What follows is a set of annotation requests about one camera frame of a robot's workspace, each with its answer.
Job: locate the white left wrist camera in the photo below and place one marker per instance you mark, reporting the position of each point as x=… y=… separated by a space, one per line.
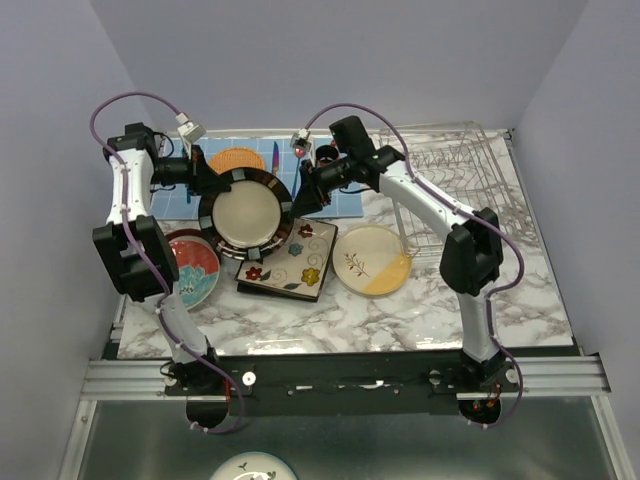
x=189 y=130

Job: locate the aluminium frame rail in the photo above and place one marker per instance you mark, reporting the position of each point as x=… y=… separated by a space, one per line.
x=141 y=380

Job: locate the white floral plate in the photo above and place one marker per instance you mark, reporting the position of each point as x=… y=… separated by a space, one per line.
x=254 y=466

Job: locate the red rimmed round plate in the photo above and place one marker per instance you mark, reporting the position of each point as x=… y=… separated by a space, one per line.
x=200 y=237

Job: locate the iridescent spoon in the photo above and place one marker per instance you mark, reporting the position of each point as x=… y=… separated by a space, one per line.
x=298 y=160

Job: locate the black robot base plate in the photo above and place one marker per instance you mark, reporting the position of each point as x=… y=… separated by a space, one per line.
x=443 y=382

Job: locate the cream square dark-rimmed plate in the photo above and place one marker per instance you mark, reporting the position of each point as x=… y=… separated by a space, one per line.
x=297 y=269

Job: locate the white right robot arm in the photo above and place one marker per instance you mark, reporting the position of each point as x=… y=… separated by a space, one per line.
x=472 y=239

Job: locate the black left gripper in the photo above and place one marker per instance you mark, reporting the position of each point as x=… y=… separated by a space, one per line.
x=200 y=176

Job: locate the woven wicker round trivet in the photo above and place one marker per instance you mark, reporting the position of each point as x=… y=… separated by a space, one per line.
x=236 y=157

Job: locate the blue grid placemat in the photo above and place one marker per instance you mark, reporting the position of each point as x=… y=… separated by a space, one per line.
x=173 y=203

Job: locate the yellow round plate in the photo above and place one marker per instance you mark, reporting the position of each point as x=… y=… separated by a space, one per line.
x=370 y=260

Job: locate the white red rimmed plate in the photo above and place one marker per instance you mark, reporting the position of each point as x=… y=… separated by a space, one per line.
x=198 y=267

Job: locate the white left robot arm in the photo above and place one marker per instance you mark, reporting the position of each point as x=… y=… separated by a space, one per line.
x=139 y=260

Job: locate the iridescent knife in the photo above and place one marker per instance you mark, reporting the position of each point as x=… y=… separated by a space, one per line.
x=275 y=158

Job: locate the wire dish rack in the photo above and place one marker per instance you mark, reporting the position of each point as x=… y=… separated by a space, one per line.
x=475 y=166

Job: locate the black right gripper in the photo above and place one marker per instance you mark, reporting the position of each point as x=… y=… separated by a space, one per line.
x=312 y=193

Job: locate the orange black mug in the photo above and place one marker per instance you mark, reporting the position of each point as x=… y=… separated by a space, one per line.
x=326 y=154

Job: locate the dark olive round plate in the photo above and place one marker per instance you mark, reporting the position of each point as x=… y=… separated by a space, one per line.
x=251 y=220

